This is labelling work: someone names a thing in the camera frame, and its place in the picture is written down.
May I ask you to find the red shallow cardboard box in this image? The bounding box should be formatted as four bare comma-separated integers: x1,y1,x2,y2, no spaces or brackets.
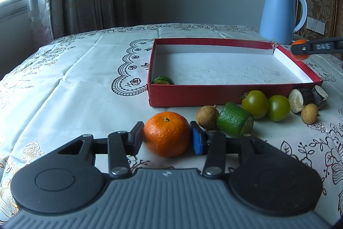
147,38,323,107

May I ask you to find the large orange mandarin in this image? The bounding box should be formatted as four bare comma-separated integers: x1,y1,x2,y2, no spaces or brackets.
144,112,191,158

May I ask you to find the brown longan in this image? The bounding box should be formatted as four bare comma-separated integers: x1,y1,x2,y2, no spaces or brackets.
301,103,319,124
196,105,219,130

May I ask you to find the green cucumber chunk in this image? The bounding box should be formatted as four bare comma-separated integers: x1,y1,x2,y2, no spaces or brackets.
216,102,254,138

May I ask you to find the green tomato with stem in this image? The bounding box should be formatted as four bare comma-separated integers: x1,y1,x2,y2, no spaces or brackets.
241,90,269,119

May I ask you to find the white wall switch panel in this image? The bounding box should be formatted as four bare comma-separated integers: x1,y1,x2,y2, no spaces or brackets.
306,17,325,35

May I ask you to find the light blue electric kettle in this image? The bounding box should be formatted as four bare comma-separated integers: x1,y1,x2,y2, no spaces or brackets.
259,0,308,45

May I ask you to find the white patterned tablecloth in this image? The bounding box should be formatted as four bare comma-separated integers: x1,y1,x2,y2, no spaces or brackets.
1,23,342,223

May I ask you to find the small green cucumber end piece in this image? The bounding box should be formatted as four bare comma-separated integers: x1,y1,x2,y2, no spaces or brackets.
152,76,174,85

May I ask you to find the small orange mandarin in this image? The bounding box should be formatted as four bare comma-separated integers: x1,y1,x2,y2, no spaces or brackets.
291,39,309,61

